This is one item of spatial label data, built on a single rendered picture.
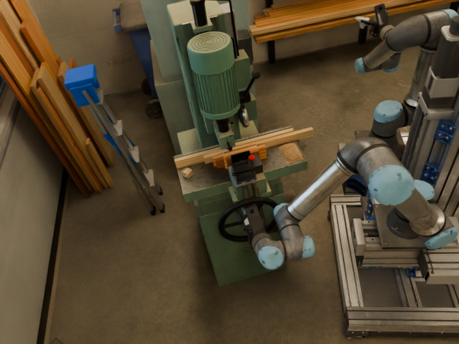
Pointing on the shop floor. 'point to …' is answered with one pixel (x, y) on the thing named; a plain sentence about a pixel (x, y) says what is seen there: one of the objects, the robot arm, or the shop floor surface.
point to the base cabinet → (223, 261)
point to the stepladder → (112, 130)
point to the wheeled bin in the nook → (131, 7)
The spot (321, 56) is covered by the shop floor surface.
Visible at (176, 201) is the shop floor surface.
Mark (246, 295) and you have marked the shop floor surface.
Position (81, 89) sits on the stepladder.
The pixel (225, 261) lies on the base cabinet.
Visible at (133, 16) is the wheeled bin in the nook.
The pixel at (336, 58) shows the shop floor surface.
